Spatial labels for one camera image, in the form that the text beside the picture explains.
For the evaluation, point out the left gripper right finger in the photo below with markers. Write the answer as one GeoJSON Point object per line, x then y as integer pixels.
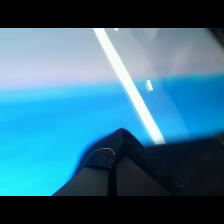
{"type": "Point", "coordinates": [133, 176]}

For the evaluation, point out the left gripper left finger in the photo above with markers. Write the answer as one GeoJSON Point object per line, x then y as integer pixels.
{"type": "Point", "coordinates": [90, 180]}

